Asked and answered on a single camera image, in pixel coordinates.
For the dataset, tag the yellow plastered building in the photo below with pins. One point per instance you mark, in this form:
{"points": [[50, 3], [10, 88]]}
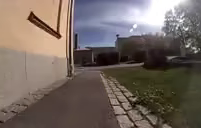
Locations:
{"points": [[21, 33]]}

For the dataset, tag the large dark building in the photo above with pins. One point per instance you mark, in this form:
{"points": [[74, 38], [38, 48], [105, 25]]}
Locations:
{"points": [[131, 45]]}

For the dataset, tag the tall leafy tree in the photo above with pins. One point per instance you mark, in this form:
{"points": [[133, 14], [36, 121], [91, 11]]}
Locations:
{"points": [[184, 26]]}

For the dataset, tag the cobblestone strip beside building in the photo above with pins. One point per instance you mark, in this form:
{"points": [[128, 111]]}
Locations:
{"points": [[14, 108]]}

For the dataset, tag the dark round bush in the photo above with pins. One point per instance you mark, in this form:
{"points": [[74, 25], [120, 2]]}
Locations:
{"points": [[154, 60]]}

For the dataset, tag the dark trimmed hedge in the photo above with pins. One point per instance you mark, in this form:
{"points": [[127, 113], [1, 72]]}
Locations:
{"points": [[106, 59]]}

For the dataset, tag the cobblestone strip beside grass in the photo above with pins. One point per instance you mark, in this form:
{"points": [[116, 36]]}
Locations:
{"points": [[121, 108]]}

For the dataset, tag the grey asphalt path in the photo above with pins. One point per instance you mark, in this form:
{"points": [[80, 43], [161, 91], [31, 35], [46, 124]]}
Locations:
{"points": [[74, 103]]}

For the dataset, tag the grass lawn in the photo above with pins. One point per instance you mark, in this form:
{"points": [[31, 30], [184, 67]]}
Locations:
{"points": [[161, 83]]}

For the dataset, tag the pale road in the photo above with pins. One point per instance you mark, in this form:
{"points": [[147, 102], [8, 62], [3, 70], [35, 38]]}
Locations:
{"points": [[114, 66]]}

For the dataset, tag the tall chimney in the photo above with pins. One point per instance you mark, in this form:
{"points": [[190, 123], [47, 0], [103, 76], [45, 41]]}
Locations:
{"points": [[76, 40]]}

